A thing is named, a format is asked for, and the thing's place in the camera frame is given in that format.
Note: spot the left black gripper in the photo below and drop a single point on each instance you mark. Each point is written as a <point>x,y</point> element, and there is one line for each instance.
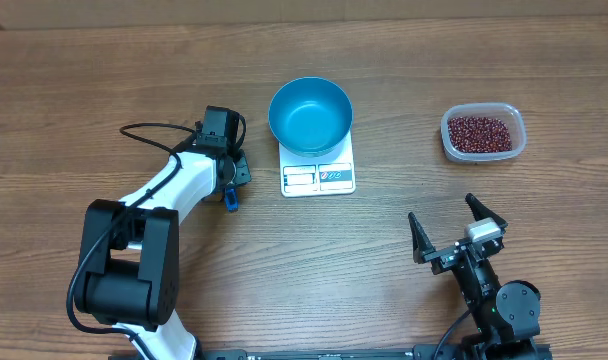
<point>240,170</point>

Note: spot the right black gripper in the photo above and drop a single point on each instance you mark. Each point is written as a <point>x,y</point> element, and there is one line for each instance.
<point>457,252</point>

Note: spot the red measuring scoop blue handle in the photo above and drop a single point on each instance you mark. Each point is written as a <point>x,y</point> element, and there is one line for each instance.
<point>231,199</point>

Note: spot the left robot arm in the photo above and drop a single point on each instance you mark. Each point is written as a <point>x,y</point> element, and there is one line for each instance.
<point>127,278</point>

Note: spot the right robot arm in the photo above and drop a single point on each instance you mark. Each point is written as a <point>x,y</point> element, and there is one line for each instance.
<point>501,320</point>

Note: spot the blue bowl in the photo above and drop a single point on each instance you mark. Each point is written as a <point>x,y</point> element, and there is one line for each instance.
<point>310,116</point>

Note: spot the white digital kitchen scale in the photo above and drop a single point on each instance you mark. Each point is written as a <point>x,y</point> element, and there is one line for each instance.
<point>330,174</point>

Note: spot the red adzuki beans in container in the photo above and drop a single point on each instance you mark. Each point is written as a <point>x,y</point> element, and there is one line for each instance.
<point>470,134</point>

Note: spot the clear plastic container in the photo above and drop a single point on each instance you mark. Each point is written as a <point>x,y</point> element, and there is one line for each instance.
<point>508,114</point>

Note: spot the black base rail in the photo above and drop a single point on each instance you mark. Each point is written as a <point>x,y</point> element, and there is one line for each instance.
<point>329,354</point>

